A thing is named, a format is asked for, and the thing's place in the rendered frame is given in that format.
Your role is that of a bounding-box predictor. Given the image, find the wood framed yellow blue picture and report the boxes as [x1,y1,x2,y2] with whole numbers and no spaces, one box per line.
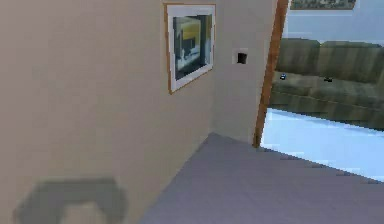
[162,2,217,95]

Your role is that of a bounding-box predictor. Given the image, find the brown wooden door frame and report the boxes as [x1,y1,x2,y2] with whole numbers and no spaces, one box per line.
[252,0,290,149]

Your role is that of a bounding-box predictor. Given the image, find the dark green framed wall picture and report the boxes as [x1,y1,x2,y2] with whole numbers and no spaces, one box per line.
[289,0,358,11]

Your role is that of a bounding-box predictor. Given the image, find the white wall light switch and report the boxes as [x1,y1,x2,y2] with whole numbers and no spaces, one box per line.
[232,48,249,66]

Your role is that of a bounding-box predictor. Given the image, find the olive green sofa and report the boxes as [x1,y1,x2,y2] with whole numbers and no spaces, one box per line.
[268,37,384,132]

